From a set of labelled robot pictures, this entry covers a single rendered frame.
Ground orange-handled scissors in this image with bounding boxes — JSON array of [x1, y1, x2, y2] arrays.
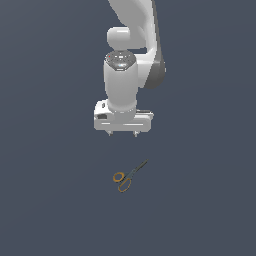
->
[[112, 159, 149, 194]]

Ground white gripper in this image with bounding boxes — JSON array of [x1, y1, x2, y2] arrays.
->
[[93, 100, 155, 138]]

